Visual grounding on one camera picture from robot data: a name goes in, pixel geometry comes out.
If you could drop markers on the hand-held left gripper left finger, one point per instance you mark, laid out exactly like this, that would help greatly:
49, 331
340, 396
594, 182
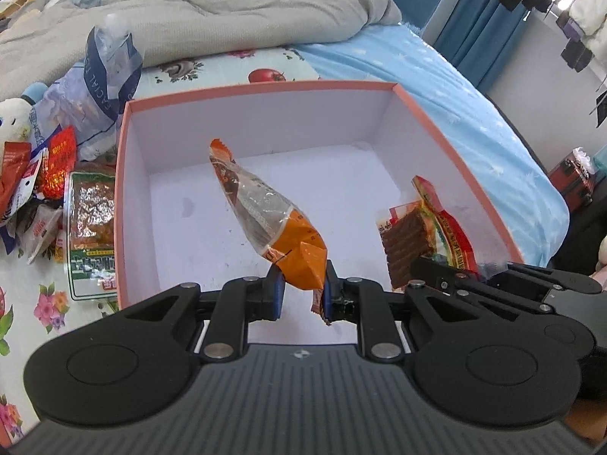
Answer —
278, 296

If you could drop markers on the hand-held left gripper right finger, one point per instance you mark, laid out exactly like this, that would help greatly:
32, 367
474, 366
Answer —
333, 290

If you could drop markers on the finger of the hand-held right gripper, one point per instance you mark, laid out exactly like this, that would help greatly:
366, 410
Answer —
441, 275
545, 277

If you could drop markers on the red packet of brown strips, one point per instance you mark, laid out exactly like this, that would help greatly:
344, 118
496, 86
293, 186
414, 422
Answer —
408, 241

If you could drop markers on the orange clear snack packet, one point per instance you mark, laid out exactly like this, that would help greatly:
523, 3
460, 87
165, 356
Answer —
294, 246

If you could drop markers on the deep pink cardboard box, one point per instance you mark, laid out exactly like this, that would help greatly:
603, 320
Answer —
213, 128

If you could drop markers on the dark red snack packet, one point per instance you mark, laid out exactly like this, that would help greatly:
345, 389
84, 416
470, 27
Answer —
10, 170

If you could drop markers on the red suitcase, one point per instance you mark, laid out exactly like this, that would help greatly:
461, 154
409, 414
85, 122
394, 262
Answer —
571, 185

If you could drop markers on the light blue star bed sheet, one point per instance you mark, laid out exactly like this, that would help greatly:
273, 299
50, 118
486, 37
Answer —
450, 104

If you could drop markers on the green bordered snack packet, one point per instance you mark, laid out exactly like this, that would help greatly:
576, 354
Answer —
92, 227

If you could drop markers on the hanging dark garment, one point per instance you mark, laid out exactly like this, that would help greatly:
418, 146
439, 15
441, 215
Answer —
577, 54

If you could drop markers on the clear small snack packet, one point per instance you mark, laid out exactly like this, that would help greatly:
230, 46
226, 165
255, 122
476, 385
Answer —
42, 232

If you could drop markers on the fruit printed bed sheet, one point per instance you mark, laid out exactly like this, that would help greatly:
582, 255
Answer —
28, 289

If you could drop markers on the shiny red snack packet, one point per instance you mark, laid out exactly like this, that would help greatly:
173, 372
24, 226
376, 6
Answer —
59, 161

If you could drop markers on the blue curtain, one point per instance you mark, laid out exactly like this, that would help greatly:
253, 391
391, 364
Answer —
479, 19

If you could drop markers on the white puffy jacket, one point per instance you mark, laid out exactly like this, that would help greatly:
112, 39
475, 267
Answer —
593, 9

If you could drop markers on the blue white snack packet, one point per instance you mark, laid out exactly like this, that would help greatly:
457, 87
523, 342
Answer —
26, 185

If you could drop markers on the blue plastic tissue pack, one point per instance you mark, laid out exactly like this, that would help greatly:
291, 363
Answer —
109, 71

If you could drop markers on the grey quilt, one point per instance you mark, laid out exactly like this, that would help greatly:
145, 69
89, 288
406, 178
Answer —
213, 14

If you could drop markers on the white plush toy blue clothes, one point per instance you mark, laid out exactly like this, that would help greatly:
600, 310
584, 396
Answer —
12, 118

